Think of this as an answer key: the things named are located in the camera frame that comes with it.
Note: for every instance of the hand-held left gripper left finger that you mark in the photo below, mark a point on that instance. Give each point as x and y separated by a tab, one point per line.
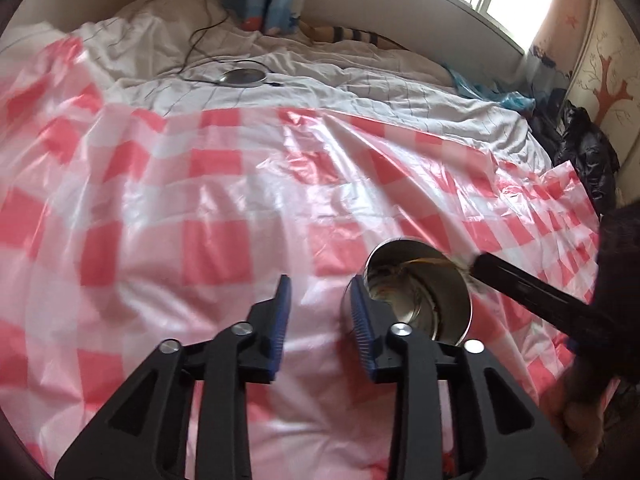
284	310

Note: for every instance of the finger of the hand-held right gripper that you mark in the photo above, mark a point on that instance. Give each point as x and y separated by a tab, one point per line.
525	292

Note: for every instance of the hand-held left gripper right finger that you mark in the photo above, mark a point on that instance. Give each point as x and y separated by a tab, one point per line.
360	325

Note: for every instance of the round steel bowl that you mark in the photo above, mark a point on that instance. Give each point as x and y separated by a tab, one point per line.
450	310

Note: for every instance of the person's right hand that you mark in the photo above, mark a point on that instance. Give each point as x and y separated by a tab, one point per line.
575	420

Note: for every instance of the pink checkered plastic sheet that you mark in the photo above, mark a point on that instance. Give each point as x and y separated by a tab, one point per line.
200	210

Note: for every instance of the black jacket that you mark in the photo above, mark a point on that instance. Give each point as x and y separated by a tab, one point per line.
585	155

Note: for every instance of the tree print cabinet door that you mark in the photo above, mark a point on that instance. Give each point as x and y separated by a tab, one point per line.
610	85

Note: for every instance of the blue plastic bag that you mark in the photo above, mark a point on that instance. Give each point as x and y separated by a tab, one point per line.
490	91

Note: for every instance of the white lined quilt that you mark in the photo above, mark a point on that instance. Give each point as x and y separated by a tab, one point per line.
350	70

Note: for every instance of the striped pillow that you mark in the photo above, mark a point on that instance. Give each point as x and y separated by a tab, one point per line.
345	34

